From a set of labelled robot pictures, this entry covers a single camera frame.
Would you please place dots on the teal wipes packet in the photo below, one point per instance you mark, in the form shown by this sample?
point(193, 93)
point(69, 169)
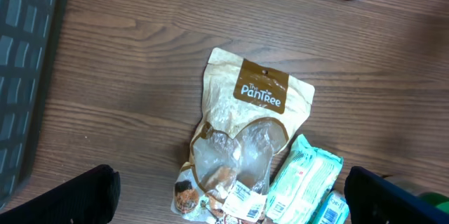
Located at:
point(305, 178)

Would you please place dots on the grey plastic mesh basket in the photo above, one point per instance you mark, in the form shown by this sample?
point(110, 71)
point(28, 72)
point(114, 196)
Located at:
point(30, 32)

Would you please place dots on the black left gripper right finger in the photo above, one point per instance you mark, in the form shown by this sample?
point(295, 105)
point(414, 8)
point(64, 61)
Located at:
point(374, 200)

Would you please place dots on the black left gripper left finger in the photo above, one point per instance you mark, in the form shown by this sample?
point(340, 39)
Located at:
point(90, 198)

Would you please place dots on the beige brown snack bag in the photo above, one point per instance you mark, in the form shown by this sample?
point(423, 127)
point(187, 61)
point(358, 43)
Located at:
point(249, 114)

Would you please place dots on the teal tissue pack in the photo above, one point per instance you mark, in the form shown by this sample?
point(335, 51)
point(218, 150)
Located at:
point(334, 210)

